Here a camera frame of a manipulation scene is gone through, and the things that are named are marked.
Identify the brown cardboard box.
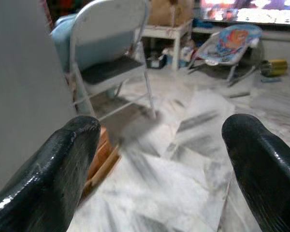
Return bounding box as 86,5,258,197
148,0,194,27

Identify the white side table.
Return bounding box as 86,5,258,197
134,20,193,71

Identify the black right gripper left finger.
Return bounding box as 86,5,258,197
0,115,102,232

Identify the colourful baby bouncer seat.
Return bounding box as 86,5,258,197
187,24,263,87

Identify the grey mini fridge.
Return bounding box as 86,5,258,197
0,0,76,200

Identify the white metal folding chair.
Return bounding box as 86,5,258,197
65,0,161,121

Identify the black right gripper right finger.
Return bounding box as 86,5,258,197
221,114,290,232

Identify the yellow metal can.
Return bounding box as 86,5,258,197
260,59,289,78

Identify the light blue plastic tub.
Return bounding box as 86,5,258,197
50,13,136,73

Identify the black storage basket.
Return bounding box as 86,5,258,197
145,54,169,70

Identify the flat television screen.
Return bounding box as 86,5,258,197
199,0,290,25

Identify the wooden board under fridge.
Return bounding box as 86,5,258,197
83,130,122,195

